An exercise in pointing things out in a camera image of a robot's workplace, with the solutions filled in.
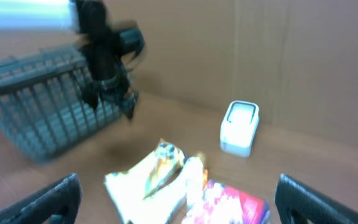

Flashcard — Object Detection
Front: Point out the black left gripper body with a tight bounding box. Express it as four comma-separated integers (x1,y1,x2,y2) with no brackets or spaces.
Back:
81,76,139,120

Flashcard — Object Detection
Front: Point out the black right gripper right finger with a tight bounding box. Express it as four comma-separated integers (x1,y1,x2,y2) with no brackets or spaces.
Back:
275,174,358,224

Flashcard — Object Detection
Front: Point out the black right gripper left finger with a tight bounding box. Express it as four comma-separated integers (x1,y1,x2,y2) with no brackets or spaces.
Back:
0,173,83,224

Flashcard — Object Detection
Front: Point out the cream snack bag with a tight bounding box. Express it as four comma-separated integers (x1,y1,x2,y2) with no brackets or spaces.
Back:
104,139,188,223

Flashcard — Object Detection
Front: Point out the red purple tissue pack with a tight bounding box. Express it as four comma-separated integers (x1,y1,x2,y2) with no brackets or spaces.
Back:
181,179,270,224

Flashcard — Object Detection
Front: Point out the small orange candy pack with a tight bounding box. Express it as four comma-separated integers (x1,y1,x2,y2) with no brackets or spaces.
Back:
202,169,209,190

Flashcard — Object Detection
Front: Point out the white cream tube gold cap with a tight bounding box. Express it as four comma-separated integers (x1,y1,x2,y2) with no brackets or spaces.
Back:
130,151,206,224

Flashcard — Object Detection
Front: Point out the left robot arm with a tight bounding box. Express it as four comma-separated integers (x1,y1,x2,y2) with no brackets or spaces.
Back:
0,0,145,119

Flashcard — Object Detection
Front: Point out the grey plastic shopping basket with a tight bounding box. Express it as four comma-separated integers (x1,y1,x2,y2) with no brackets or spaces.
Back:
0,40,126,161

